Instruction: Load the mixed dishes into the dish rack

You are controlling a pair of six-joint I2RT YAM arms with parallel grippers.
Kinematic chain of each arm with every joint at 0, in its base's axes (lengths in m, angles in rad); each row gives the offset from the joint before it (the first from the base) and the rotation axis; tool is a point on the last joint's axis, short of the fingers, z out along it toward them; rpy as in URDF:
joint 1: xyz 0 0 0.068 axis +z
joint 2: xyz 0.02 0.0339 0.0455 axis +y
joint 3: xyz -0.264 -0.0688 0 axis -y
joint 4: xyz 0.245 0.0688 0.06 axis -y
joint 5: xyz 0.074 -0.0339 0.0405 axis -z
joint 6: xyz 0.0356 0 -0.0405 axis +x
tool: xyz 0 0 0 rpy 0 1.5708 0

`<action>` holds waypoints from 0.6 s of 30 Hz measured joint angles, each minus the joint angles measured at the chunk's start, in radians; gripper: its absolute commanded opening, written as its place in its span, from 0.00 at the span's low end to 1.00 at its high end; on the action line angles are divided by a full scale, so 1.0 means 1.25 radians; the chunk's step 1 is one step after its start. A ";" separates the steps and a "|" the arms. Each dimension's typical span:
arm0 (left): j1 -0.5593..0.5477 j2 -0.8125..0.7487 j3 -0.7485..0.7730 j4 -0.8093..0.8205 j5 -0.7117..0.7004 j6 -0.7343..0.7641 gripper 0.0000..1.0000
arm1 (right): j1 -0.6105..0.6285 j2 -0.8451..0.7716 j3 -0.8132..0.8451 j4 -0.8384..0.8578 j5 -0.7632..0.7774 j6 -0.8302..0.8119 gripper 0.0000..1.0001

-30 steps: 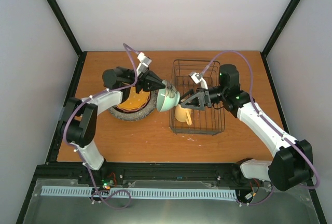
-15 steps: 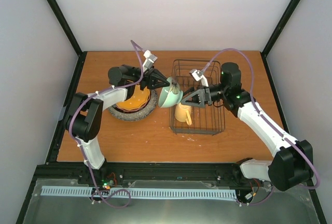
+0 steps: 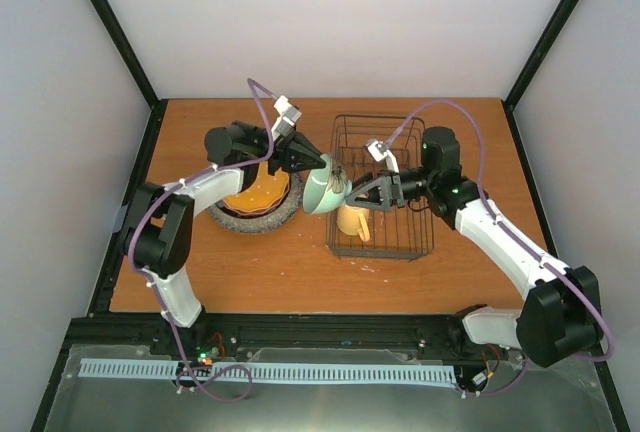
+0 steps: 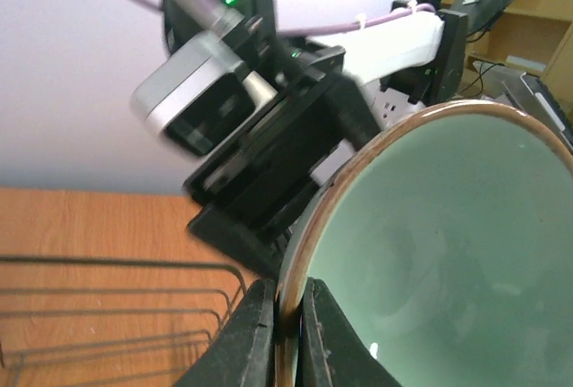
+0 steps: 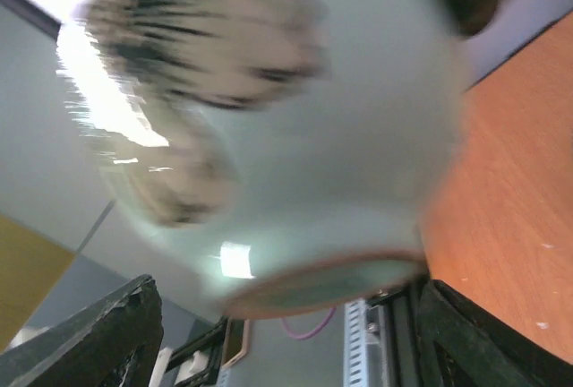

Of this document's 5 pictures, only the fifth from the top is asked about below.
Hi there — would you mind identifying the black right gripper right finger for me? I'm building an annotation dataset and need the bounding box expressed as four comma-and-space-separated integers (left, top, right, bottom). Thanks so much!
416, 279, 572, 387

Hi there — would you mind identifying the light blue slotted cable duct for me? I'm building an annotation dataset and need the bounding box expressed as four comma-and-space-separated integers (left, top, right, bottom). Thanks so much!
343, 299, 369, 387

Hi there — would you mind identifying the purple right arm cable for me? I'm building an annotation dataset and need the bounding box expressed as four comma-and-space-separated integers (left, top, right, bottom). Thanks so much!
279, 305, 338, 341

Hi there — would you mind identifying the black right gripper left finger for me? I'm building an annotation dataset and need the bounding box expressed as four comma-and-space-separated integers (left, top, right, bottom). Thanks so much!
1, 275, 162, 386

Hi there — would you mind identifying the pale green ceramic bowl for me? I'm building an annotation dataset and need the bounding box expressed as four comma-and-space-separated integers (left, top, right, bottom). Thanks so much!
56, 0, 466, 319

